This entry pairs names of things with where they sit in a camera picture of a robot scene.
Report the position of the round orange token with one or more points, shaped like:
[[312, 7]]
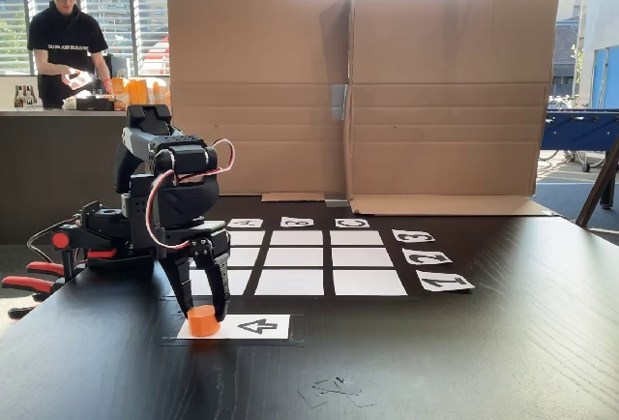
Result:
[[204, 324]]

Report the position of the white nine-square grid sheet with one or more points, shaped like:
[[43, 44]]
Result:
[[300, 262]]

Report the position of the paper label letter A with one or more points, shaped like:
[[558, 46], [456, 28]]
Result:
[[246, 223]]

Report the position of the white arrow paper sheet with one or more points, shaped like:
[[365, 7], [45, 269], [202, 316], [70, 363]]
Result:
[[261, 327]]

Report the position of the black clamp short red lever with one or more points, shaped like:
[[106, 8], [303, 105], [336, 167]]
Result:
[[101, 254]]

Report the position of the paper label letter B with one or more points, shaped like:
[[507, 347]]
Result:
[[296, 222]]

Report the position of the gray tape strip on flap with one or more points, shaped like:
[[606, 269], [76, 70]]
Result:
[[336, 201]]

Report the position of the paper label letter C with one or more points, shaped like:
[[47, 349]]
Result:
[[352, 223]]

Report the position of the gray counter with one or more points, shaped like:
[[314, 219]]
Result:
[[48, 158]]

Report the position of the paper label number 3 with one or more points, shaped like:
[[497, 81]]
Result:
[[412, 236]]

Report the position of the pack of bottles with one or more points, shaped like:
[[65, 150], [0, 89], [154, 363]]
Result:
[[25, 97]]

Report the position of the paper label number 2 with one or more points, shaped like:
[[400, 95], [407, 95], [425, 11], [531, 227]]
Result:
[[426, 257]]

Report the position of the gray tape strip on seam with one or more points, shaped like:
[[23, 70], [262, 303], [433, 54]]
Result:
[[339, 103]]

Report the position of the paper label number 1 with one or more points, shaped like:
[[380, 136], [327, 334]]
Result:
[[445, 282]]

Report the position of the person in black shirt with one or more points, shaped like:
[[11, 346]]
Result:
[[65, 38]]

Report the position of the brown cardboard screen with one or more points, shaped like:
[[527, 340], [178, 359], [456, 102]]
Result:
[[435, 100]]

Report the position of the dark wooden easel leg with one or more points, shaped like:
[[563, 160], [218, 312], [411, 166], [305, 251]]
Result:
[[597, 192]]

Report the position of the blue foosball table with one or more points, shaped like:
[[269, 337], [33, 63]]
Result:
[[580, 129]]

